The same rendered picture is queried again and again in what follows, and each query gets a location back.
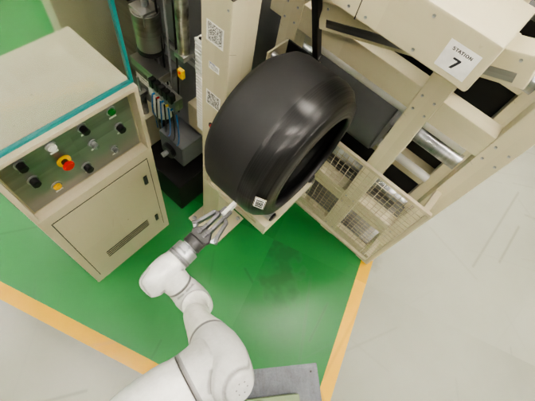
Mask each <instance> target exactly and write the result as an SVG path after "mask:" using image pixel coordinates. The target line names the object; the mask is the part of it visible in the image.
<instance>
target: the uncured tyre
mask: <svg viewBox="0 0 535 401"><path fill-rule="evenodd" d="M356 110H357V105H356V99H355V93H354V90H353V89H352V88H351V87H350V85H349V84H348V83H347V82H345V81H344V80H343V79H342V78H341V77H339V76H338V75H336V74H335V73H334V72H332V71H331V70H329V69H328V68H327V67H326V66H324V65H323V64H321V63H320V62H319V61H317V60H316V59H314V58H313V57H312V56H311V55H308V54H305V53H301V52H299V51H293V52H289V53H283V54H279V55H277V56H273V57H271V58H269V59H267V60H265V61H264V62H262V63H261V64H259V65H258V66H256V67H255V68H254V69H253V70H251V71H250V73H249V74H247V75H246V77H245V78H243V79H242V81H240V82H239V83H238V85H236V87H235V88H234V89H233V90H232V92H231V93H230V94H229V96H228V97H227V99H226V100H225V101H224V103H223V104H222V106H221V108H220V109H219V111H218V112H217V114H216V116H215V118H214V120H213V122H212V124H211V127H210V128H209V132H208V134H207V138H206V140H205V171H206V173H207V174H208V175H209V177H210V179H211V181H212V182H213V183H214V184H215V185H217V186H218V187H219V188H220V189H221V190H222V191H223V192H225V193H226V194H227V195H228V196H229V197H230V198H231V199H233V200H234V201H235V202H236V203H237V204H238V205H239V206H240V207H241V208H242V209H243V210H244V211H246V212H249V213H251V214H252V215H269V214H272V213H273V212H275V211H277V210H278V209H280V208H281V207H282V206H284V205H285V204H286V203H287V202H288V201H289V200H290V199H291V198H292V197H293V196H294V195H295V194H296V193H297V192H298V191H299V190H300V189H302V187H303V186H304V185H305V184H306V183H307V182H308V181H309V180H310V179H311V178H312V177H313V176H314V175H315V174H316V173H317V172H318V170H319V169H320V168H321V167H322V165H323V164H324V163H325V161H326V160H327V159H328V157H329V156H330V155H331V154H332V152H333V151H334V149H335V148H336V146H337V145H338V143H339V142H340V141H341V139H342V137H343V136H344V134H345V132H346V131H347V130H348V128H349V126H350V124H351V123H352V121H353V117H354V116H355V113H356ZM255 197H259V198H261V199H264V200H266V201H267V202H266V204H265V206H264V209H263V210H262V209H260V208H256V207H254V206H252V204H253V202H254V200H255Z"/></svg>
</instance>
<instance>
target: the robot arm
mask: <svg viewBox="0 0 535 401"><path fill-rule="evenodd" d="M235 207H236V202H235V201H233V202H232V203H231V204H230V205H229V206H228V207H226V206H224V207H223V208H222V209H221V210H220V211H216V210H215V209H214V210H212V211H211V212H209V213H207V214H205V215H204V216H202V217H201V218H199V219H197V220H192V223H193V229H192V231H191V233H190V234H188V235H187V236H186V237H185V238H184V239H183V240H184V241H182V240H179V241H178V242H176V244H175V245H173V246H172V247H171V248H170V249H169V250H168V251H167V252H166V253H164V254H162V255H160V256H159V257H157V259H156V260H155V261H153V263H152V264H151V265H149V267H148V268H147V269H146V270H145V271H144V273H143V274H142V276H141V277H140V279H139V285H140V287H141V289H142V290H143V291H144V292H145V293H146V294H147V295H148V296H150V297H151V298H154V297H157V296H160V295H162V294H163V293H165V294H167V295H168V296H170V298H171V299H172V300H173V302H174V303H175V305H176V306H177V307H178V308H179V309H180V310H181V311H182V312H183V320H184V324H185V329H186V333H187V337H188V342H189V345H188V346H187V347H186V348H185V349H184V350H182V351H181V352H180V353H179V354H177V355H176V356H174V357H172V358H171V359H169V360H167V361H165V362H163V363H161V364H159V365H157V366H156V367H154V368H152V369H151V370H149V371H148V372H146V373H144V374H143V375H141V376H140V377H139V378H138V379H136V380H134V381H133V382H132V383H130V384H129V385H127V386H126V387H125V388H124V389H123V390H121V391H120V392H119V393H118V394H116V395H115V396H114V397H113V398H112V399H111V400H110V401H245V400H246V398H247V397H248V396H249V395H250V393H251V391H252V388H253V385H254V371H253V367H252V362H251V360H250V357H249V355H248V351H247V349H246V348H245V346H244V344H243V342H242V341H241V339H240V338H239V337H238V336H237V335H236V333H235V332H234V331H233V330H232V329H230V328H229V327H228V326H227V325H226V324H225V323H224V322H223V321H221V320H220V319H218V318H216V317H214V316H213V315H212V314H211V312H212V310H213V300H212V299H211V296H210V295H209V292H208V291H207V290H206V289H205V288H204V287H203V286H202V285H201V284H200V283H199V282H198V281H197V280H196V279H194V278H192V277H191V276H190V275H189V274H188V273H187V271H186V270H185V269H186V268H187V267H188V266H189V265H190V264H191V263H192V262H193V261H194V260H195V259H196V258H197V255H196V253H199V252H200V251H201V250H202V249H203V248H204V247H205V246H206V245H209V244H210V243H211V244H214V245H217V243H218V240H219V238H220V237H221V235H222V233H223V232H224V230H225V229H226V227H227V226H228V221H227V218H229V217H230V216H231V215H232V210H233V209H234V208H235ZM220 216H223V217H222V218H220V219H219V220H218V221H217V222H216V223H215V224H214V225H213V226H212V227H211V228H210V229H208V228H209V227H210V226H211V225H212V224H213V223H214V222H215V221H216V220H217V219H218V218H219V217H220ZM210 217H212V218H211V219H210V220H209V221H208V222H207V223H206V224H204V225H203V226H199V227H197V226H198V225H199V224H201V223H202V222H204V221H206V220H207V219H209V218H210ZM222 224H223V225H222ZM221 225H222V226H221ZM220 226H221V228H220V230H219V231H218V233H217V234H216V236H215V238H213V239H212V240H211V237H212V234H213V233H214V232H215V231H216V230H217V229H218V228H219V227H220Z"/></svg>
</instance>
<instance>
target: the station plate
mask: <svg viewBox="0 0 535 401"><path fill-rule="evenodd" d="M481 59H482V57H480V56H479V55H478V54H476V53H474V52H473V51H471V50H470V49H468V48H467V47H465V46H464V45H462V44H460V43H459V42H457V41H456V40H455V39H453V38H452V39H451V40H450V41H449V43H448V44H447V46H446V47H445V49H444V50H443V51H442V52H441V53H440V55H439V57H438V58H437V59H436V61H435V63H434V64H436V65H437V66H439V67H440V68H442V69H443V70H444V71H446V72H448V73H449V74H451V75H452V76H453V77H454V78H456V79H457V80H459V81H461V82H463V81H464V80H465V78H466V77H467V76H468V75H469V74H470V72H471V71H472V70H473V69H474V67H475V66H476V65H477V64H478V63H479V62H480V60H481Z"/></svg>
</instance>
